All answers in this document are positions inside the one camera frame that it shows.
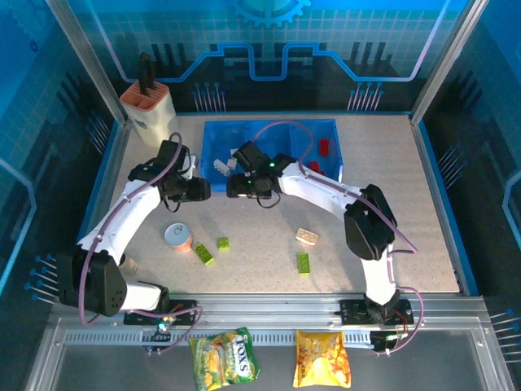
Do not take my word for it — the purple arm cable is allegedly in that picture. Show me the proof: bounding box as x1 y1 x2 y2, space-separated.
252 119 424 358
78 131 204 355

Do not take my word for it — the translucent beige long lego brick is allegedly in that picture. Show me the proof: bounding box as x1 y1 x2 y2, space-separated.
295 227 319 246

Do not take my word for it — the blue three-compartment bin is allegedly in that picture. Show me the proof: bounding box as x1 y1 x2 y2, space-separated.
200 118 344 192

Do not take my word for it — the aluminium mounting rail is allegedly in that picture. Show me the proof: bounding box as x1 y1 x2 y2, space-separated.
60 292 488 327

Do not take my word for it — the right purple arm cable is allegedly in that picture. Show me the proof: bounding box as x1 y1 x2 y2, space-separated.
252 119 424 358

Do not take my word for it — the black knife handle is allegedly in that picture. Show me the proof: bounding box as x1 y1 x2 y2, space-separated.
138 51 158 93

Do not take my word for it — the yellow snack bag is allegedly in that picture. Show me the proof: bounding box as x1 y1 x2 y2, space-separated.
291 329 352 389

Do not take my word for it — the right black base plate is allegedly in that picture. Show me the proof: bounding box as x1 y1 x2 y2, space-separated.
339 299 415 326

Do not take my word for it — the aluminium frame post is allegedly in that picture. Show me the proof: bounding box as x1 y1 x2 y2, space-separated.
409 0 492 125
43 0 134 127

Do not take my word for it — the beige knife block orange top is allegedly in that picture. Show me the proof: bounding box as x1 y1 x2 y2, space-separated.
119 81 180 151

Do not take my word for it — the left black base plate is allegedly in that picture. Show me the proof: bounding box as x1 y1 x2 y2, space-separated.
123 298 198 327

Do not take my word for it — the tin can with pull tab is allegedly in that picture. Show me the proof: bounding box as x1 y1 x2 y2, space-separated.
164 222 195 253

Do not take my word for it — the small controller board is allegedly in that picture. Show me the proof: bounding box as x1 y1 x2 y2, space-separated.
369 330 410 356
140 319 174 356

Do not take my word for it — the green Fox's candy bag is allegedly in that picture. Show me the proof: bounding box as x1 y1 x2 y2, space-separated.
188 327 261 391

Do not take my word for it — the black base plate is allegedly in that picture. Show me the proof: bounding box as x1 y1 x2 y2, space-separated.
339 299 415 326
123 298 198 327

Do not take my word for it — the left small controller board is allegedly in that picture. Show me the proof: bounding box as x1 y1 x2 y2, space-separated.
140 319 174 356

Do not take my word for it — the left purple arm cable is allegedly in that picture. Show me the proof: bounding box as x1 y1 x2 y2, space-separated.
78 131 204 355

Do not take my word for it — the right small controller board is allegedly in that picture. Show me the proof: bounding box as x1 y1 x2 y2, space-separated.
369 330 410 356

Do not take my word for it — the white slotted cable duct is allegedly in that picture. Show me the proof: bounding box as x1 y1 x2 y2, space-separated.
64 328 375 348

